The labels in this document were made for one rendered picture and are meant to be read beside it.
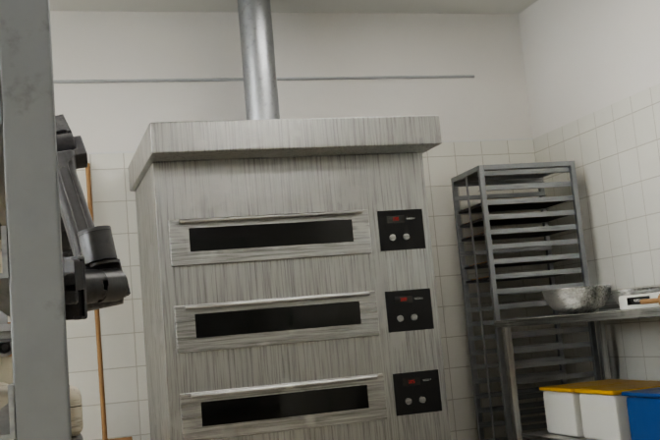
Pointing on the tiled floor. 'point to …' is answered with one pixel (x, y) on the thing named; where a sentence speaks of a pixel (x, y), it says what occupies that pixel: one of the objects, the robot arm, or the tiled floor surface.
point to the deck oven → (289, 280)
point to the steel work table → (558, 323)
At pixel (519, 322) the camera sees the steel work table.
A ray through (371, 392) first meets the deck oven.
